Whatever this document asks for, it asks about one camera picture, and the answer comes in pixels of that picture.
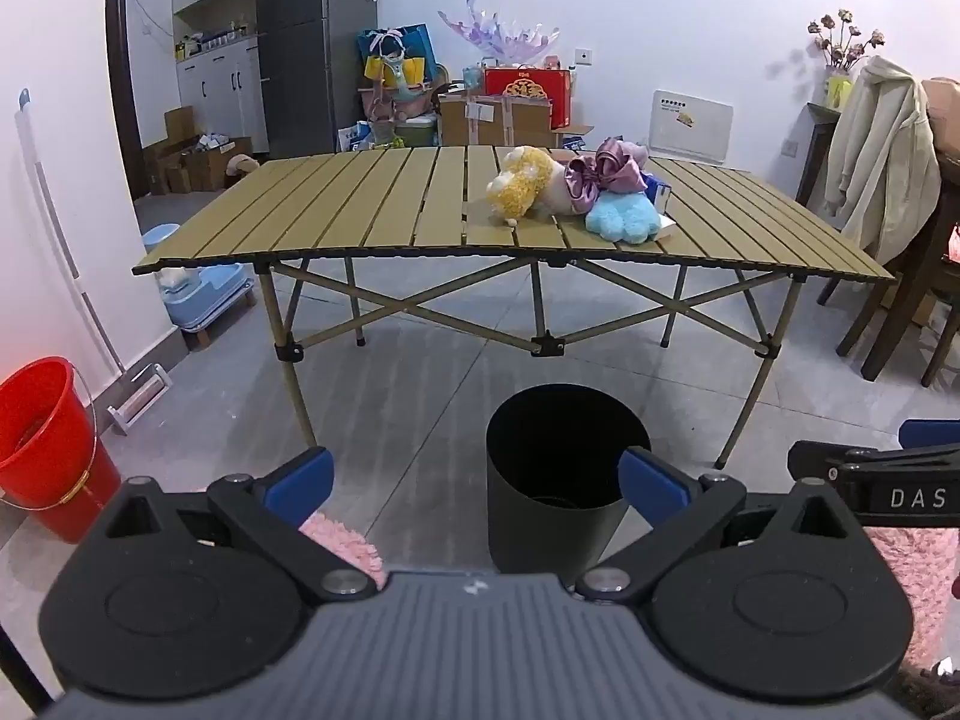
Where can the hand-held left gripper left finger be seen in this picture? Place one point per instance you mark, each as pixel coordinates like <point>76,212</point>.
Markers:
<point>300,484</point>

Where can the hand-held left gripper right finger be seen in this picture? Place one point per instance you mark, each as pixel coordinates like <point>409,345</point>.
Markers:
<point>652,484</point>

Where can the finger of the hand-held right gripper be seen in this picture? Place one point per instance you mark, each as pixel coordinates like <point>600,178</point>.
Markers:
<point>930,433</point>
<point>817,459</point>

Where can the black trash bin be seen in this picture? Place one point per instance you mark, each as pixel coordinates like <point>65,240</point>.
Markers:
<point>540,517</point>

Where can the light blue plush toy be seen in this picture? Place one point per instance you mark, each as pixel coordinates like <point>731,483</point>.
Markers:
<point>622,217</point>

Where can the blue packet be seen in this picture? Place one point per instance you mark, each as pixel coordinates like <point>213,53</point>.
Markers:
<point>660,195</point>

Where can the purple satin bow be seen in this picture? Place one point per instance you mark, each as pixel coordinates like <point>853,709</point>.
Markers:
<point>607,165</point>

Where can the yellow white plush toy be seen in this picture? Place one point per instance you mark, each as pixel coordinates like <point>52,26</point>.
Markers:
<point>525,180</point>

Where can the person's left leg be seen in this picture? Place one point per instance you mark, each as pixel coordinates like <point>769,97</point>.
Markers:
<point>345,547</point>

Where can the person's leg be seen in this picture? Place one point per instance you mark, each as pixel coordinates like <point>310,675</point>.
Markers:
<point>345,547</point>
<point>915,585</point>

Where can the person's right leg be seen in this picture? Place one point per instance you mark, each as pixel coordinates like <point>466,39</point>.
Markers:
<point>915,585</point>

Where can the dark wooden chair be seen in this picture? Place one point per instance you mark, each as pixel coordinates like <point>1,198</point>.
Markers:
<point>911,292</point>

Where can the blue pet bowl stand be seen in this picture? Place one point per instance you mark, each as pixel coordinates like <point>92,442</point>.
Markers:
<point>221,292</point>

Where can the red plastic bucket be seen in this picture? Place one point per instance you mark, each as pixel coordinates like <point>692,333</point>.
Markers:
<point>45,465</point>

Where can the blue plastic basin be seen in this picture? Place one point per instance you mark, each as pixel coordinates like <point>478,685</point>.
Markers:
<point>161,236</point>

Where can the tan slatted folding table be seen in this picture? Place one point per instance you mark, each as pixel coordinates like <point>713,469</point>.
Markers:
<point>337,202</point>

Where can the cream hooded coat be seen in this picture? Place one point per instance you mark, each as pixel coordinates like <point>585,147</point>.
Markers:
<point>885,150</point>

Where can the dark wooden side table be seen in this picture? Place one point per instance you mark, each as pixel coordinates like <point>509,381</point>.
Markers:
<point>814,135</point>

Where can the pink garment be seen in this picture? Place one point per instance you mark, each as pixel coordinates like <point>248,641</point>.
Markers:
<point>943,109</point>

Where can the blue white plastic bag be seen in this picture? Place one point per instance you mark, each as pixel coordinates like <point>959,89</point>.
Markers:
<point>356,136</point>

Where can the small open cardboard box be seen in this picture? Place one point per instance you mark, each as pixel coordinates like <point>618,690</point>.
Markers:
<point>574,139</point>

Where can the yellow vase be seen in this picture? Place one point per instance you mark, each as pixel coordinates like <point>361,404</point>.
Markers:
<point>838,90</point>

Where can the large taped cardboard box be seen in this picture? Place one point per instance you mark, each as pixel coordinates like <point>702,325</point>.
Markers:
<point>487,124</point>

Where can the white kitchen cabinets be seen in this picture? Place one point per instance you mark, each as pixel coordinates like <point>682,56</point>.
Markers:
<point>225,90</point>

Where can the dried flower bouquet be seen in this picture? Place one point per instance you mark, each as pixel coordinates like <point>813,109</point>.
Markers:
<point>844,37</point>

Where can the red gift box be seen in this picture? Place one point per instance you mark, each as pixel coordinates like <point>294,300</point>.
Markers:
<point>529,97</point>

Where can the yellow gift bag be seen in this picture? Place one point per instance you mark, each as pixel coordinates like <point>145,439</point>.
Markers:
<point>375,69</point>

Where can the grey refrigerator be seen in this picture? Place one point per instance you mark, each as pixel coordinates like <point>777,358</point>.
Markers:
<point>300,52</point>

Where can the dark wooden door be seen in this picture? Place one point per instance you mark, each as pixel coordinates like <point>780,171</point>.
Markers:
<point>121,75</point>

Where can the blue gift bag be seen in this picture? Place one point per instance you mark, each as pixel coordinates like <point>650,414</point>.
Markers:
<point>416,41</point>

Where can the iridescent paper decoration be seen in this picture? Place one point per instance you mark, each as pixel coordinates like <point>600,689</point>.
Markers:
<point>502,30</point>

